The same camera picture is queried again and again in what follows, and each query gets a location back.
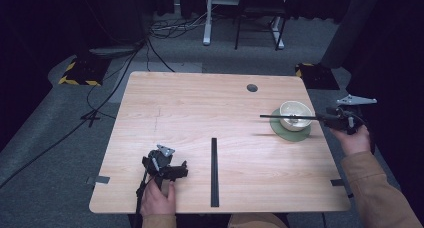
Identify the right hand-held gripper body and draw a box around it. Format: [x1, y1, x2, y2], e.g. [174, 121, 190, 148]
[324, 94, 378, 136]

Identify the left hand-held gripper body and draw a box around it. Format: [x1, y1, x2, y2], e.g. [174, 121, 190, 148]
[142, 144, 176, 193]

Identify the white bowl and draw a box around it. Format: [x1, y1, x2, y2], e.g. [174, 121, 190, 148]
[278, 100, 314, 132]

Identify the person's right hand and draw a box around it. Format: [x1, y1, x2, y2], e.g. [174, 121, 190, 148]
[329, 123, 372, 157]

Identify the person's left hand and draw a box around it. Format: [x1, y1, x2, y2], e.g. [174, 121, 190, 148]
[139, 179, 177, 218]

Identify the green round coaster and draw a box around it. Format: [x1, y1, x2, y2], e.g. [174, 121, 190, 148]
[269, 108, 312, 143]

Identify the person's lap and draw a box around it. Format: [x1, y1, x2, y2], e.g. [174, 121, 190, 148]
[227, 212, 290, 228]

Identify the white desk leg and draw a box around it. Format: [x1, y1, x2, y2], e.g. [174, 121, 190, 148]
[202, 0, 215, 46]
[271, 16, 286, 51]

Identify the grey pillar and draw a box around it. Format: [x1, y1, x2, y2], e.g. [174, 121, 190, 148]
[320, 0, 383, 69]

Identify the black cabinet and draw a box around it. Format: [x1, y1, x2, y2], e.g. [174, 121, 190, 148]
[75, 0, 147, 52]

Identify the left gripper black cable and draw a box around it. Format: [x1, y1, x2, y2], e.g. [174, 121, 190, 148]
[134, 169, 149, 228]

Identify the long black floor cable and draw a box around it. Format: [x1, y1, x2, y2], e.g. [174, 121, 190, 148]
[0, 42, 145, 190]

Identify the black yellow striped base plate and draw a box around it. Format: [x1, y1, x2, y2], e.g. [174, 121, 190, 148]
[58, 54, 112, 87]

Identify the black metal chair frame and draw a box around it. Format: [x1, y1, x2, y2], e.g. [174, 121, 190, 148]
[234, 0, 288, 51]

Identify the bundle of floor cables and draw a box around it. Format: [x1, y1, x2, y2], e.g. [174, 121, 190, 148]
[148, 7, 208, 40]

